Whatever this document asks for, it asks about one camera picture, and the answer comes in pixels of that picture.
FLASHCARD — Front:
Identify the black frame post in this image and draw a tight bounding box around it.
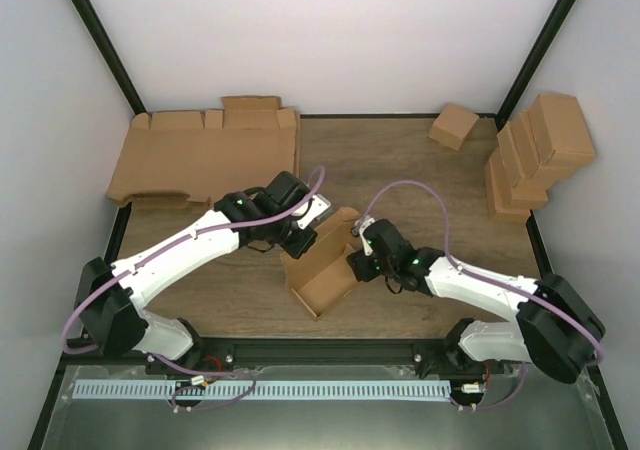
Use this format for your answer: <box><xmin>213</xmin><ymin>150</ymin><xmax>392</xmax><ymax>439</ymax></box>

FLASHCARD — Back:
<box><xmin>494</xmin><ymin>0</ymin><xmax>577</xmax><ymax>131</ymax></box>
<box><xmin>70</xmin><ymin>0</ymin><xmax>147</xmax><ymax>115</ymax></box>

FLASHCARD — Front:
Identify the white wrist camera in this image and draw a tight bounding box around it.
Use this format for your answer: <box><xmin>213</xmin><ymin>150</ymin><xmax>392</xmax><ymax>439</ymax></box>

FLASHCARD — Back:
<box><xmin>350</xmin><ymin>215</ymin><xmax>376</xmax><ymax>257</ymax></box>
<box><xmin>292</xmin><ymin>194</ymin><xmax>332</xmax><ymax>229</ymax></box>

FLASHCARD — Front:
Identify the small folded cardboard box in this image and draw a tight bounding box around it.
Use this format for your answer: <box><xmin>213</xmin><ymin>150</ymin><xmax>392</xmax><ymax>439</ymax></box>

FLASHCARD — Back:
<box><xmin>428</xmin><ymin>103</ymin><xmax>479</xmax><ymax>151</ymax></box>

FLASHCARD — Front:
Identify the black aluminium frame rail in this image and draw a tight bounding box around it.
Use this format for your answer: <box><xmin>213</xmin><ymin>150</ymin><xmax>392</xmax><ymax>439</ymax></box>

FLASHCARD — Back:
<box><xmin>64</xmin><ymin>337</ymin><xmax>591</xmax><ymax>371</ymax></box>

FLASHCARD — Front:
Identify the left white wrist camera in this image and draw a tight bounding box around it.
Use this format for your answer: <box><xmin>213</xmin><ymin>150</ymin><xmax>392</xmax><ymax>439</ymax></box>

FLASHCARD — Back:
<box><xmin>292</xmin><ymin>194</ymin><xmax>332</xmax><ymax>229</ymax></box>

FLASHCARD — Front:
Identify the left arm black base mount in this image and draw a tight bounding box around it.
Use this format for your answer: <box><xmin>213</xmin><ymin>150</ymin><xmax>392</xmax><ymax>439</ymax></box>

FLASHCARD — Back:
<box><xmin>144</xmin><ymin>337</ymin><xmax>236</xmax><ymax>378</ymax></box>

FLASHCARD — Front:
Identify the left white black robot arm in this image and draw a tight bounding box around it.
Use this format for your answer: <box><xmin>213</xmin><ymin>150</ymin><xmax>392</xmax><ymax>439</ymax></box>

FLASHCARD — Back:
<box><xmin>73</xmin><ymin>171</ymin><xmax>331</xmax><ymax>374</ymax></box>

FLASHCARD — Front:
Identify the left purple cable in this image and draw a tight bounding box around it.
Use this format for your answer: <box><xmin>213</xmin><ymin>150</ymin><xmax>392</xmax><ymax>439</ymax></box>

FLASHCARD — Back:
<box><xmin>60</xmin><ymin>164</ymin><xmax>327</xmax><ymax>415</ymax></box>

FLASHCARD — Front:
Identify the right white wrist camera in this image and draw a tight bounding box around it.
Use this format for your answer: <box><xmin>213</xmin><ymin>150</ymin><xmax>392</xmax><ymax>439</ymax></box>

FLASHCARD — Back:
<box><xmin>350</xmin><ymin>215</ymin><xmax>376</xmax><ymax>257</ymax></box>

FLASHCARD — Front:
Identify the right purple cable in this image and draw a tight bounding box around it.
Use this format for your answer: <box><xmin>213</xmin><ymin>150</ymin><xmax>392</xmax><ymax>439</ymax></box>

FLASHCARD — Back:
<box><xmin>359</xmin><ymin>179</ymin><xmax>607</xmax><ymax>414</ymax></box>

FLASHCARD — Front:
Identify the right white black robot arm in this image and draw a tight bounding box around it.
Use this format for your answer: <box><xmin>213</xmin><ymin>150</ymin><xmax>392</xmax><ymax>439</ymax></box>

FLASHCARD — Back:
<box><xmin>347</xmin><ymin>217</ymin><xmax>606</xmax><ymax>384</ymax></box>

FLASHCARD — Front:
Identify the stack of flat cardboard sheets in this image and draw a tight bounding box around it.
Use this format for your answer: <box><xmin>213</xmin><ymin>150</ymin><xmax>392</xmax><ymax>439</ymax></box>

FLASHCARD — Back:
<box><xmin>106</xmin><ymin>96</ymin><xmax>300</xmax><ymax>208</ymax></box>

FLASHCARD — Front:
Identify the lowest stacked folded cardboard box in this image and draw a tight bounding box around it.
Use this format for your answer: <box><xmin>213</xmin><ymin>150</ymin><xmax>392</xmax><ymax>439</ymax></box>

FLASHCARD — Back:
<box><xmin>484</xmin><ymin>150</ymin><xmax>530</xmax><ymax>224</ymax></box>

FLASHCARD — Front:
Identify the right black frame post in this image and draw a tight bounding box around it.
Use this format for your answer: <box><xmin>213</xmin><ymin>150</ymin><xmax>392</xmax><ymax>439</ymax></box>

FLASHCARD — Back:
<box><xmin>494</xmin><ymin>0</ymin><xmax>577</xmax><ymax>131</ymax></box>

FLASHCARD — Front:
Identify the light blue slotted cable duct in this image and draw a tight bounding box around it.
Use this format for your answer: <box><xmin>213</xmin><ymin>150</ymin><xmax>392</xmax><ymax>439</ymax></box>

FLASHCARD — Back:
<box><xmin>72</xmin><ymin>379</ymin><xmax>451</xmax><ymax>402</ymax></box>

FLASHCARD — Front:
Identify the purple cable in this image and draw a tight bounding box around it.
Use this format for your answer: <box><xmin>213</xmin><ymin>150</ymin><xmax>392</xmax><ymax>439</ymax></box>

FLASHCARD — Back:
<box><xmin>359</xmin><ymin>179</ymin><xmax>607</xmax><ymax>414</ymax></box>
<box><xmin>60</xmin><ymin>164</ymin><xmax>327</xmax><ymax>415</ymax></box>

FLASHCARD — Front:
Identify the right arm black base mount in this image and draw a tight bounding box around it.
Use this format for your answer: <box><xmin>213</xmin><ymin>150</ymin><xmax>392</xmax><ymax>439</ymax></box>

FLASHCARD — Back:
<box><xmin>412</xmin><ymin>318</ymin><xmax>486</xmax><ymax>378</ymax></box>

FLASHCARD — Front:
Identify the left black frame post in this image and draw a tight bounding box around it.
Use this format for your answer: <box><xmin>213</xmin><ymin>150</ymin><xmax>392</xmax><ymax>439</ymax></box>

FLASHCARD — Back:
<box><xmin>70</xmin><ymin>0</ymin><xmax>147</xmax><ymax>115</ymax></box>

